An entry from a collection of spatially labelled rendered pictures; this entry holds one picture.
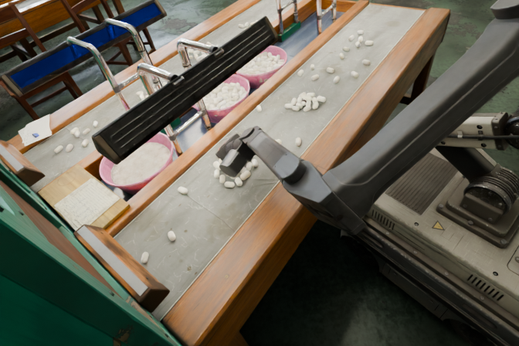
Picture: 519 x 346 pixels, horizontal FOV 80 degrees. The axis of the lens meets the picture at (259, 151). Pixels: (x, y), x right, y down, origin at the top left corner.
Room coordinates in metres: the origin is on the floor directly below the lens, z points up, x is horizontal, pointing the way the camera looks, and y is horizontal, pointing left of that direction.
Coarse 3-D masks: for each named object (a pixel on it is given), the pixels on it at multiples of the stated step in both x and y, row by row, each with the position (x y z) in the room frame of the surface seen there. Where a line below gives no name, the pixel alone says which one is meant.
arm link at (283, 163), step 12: (264, 132) 0.58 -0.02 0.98; (252, 144) 0.56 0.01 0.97; (264, 144) 0.52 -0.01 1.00; (276, 144) 0.48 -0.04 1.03; (264, 156) 0.47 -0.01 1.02; (276, 156) 0.43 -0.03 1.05; (288, 156) 0.35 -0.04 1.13; (276, 168) 0.33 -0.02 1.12; (288, 168) 0.31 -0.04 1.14; (300, 168) 0.30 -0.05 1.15; (288, 180) 0.29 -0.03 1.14
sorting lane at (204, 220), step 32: (352, 32) 1.45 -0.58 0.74; (384, 32) 1.39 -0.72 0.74; (320, 64) 1.23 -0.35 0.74; (352, 64) 1.17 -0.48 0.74; (288, 96) 1.04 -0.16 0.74; (352, 96) 0.96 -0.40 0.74; (288, 128) 0.85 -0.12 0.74; (320, 128) 0.81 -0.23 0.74; (256, 160) 0.72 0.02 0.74; (192, 192) 0.64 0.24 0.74; (224, 192) 0.61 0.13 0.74; (256, 192) 0.59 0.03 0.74; (128, 224) 0.57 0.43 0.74; (160, 224) 0.55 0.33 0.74; (192, 224) 0.52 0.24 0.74; (224, 224) 0.50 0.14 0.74; (160, 256) 0.44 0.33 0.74; (192, 256) 0.42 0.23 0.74; (160, 320) 0.28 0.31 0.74
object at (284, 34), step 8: (296, 0) 1.76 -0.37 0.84; (280, 8) 1.65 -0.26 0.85; (296, 8) 1.75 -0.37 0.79; (280, 16) 1.65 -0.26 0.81; (296, 16) 1.75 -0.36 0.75; (280, 24) 1.65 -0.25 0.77; (296, 24) 1.74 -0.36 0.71; (280, 32) 1.65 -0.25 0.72; (288, 32) 1.69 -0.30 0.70; (280, 40) 1.64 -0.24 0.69
